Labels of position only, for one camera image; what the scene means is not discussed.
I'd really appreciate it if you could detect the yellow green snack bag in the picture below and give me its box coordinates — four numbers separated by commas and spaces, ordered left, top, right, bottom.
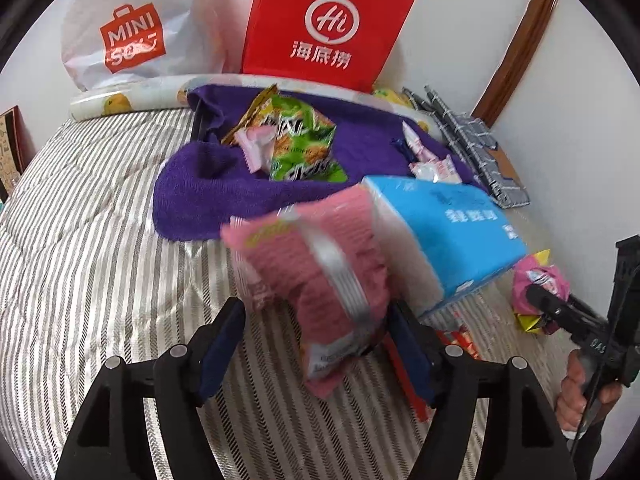
372, 87, 415, 108

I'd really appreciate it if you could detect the small white pink packet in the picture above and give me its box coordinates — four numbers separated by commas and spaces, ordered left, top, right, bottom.
409, 155, 463, 184

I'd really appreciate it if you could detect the magenta snack packet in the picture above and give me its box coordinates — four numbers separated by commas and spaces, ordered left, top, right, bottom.
512, 250, 571, 336

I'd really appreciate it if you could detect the grey striped bedding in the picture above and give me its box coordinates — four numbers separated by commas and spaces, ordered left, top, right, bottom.
0, 107, 616, 480

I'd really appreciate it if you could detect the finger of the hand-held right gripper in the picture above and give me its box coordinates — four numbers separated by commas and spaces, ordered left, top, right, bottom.
542, 312, 587, 347
526, 284, 610, 333

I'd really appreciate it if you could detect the dark picture frame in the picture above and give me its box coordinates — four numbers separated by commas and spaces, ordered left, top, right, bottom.
0, 105, 36, 201

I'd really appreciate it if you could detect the purple towel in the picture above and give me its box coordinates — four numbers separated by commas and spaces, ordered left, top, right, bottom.
152, 82, 488, 243

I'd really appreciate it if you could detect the pink white stick packet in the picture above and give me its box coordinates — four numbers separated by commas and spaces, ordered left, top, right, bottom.
402, 122, 436, 162

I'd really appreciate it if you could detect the patterned paper roll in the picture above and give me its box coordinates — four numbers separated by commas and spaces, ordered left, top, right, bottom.
69, 73, 432, 133

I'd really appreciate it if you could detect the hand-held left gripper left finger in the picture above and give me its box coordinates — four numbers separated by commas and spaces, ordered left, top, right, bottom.
55, 297, 247, 480

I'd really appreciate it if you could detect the black cable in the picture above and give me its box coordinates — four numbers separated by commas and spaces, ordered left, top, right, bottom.
567, 382, 603, 458

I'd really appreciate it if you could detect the person's right hand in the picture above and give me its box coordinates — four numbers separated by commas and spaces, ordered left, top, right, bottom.
557, 347, 623, 433

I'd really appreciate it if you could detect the white plastic shopping bag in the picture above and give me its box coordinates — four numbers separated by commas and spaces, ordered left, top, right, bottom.
60, 0, 226, 92

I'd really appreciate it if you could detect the navy checked cloth bag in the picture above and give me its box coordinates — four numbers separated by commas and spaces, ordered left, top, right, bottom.
402, 86, 531, 209

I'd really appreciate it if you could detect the brown wooden door frame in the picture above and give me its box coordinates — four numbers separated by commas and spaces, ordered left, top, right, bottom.
472, 0, 561, 128

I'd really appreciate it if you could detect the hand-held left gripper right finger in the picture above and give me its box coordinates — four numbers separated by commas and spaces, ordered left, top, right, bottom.
384, 300, 571, 480

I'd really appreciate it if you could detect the green snack packet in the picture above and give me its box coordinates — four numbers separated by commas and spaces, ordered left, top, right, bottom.
250, 92, 348, 183

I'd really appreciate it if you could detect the small pink candy packet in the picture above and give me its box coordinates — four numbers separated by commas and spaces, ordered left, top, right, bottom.
235, 125, 276, 173

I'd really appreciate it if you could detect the red paper bag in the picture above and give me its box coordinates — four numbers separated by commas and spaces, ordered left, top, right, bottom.
241, 0, 420, 95

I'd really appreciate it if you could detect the blue tissue box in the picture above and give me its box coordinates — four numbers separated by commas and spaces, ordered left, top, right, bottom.
361, 175, 530, 318

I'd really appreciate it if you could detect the large pink snack packet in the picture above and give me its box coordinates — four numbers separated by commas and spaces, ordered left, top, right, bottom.
220, 183, 396, 396

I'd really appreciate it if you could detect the person's right forearm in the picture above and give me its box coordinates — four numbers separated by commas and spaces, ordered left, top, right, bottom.
562, 410, 621, 480

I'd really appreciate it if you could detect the yellow snack packet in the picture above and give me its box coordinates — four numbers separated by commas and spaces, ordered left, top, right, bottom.
221, 85, 278, 147

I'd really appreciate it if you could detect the thin red snack stick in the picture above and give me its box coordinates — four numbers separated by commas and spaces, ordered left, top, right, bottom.
386, 340, 432, 423

